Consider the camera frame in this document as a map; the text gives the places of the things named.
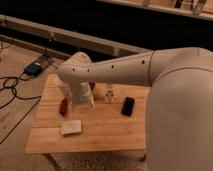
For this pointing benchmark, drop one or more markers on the black phone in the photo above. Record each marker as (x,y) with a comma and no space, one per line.
(128,106)

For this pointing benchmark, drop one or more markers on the brown oval object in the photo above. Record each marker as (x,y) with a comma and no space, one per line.
(63,107)

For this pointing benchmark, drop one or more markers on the long grey wall rail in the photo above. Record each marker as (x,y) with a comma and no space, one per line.
(71,38)

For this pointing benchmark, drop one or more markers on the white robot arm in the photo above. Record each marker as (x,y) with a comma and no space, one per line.
(179,109)

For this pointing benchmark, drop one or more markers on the wooden table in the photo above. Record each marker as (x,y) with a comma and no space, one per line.
(104,127)

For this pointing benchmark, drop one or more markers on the red-brown ceramic cup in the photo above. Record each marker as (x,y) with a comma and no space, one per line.
(92,85)

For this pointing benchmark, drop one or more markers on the clear small bottle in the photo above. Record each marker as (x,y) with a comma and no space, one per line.
(109,93)

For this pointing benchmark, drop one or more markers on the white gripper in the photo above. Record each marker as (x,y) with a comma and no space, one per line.
(81,94)

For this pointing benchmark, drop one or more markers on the black power adapter box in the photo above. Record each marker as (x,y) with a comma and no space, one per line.
(33,69)

